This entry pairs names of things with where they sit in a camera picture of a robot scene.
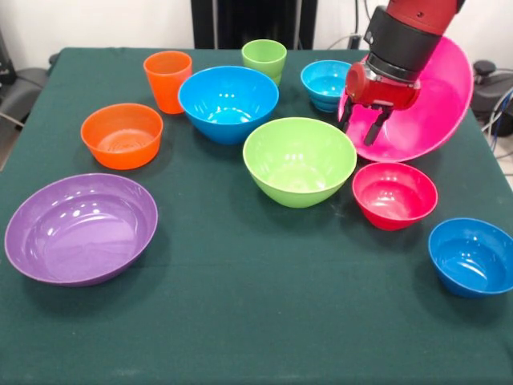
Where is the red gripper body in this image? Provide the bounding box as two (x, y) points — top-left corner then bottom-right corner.
(345, 62), (422, 111)

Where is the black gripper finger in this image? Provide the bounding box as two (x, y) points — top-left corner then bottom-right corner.
(339, 99), (356, 132)
(363, 107), (394, 147)

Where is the large pink bowl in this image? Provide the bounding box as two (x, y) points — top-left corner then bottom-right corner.
(337, 34), (475, 164)

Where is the small ribbed cyan bowl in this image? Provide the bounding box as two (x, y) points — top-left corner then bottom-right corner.
(300, 59), (353, 114)

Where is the green bowl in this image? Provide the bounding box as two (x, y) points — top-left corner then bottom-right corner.
(242, 117), (358, 209)

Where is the red bowl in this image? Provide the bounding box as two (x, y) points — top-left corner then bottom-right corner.
(351, 161), (438, 232)

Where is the green cup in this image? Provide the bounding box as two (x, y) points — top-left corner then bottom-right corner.
(240, 38), (288, 87)

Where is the black floor stand base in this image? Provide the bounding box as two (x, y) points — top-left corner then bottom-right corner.
(0, 30), (51, 125)
(469, 59), (513, 121)

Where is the large light blue bowl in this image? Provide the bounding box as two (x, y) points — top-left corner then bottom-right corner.
(177, 65), (281, 146)

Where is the small dark blue bowl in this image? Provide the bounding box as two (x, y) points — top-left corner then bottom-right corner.
(427, 217), (513, 299)

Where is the orange cup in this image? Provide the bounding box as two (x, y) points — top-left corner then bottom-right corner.
(143, 50), (193, 116)

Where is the dark green tablecloth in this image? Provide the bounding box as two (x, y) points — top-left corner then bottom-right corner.
(0, 47), (513, 385)

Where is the orange bowl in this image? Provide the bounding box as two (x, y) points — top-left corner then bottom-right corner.
(80, 103), (164, 171)

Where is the purple bowl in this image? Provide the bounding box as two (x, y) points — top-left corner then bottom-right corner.
(3, 172), (160, 288)

